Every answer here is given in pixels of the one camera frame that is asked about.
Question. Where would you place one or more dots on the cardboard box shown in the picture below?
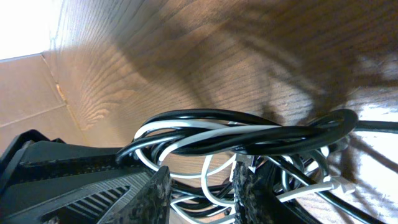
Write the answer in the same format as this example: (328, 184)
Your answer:
(30, 99)

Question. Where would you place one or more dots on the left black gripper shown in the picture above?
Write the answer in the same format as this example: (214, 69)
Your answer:
(50, 181)

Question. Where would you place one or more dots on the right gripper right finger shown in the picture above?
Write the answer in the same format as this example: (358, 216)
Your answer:
(255, 201)

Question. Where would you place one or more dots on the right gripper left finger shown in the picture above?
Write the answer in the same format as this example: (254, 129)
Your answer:
(150, 205)

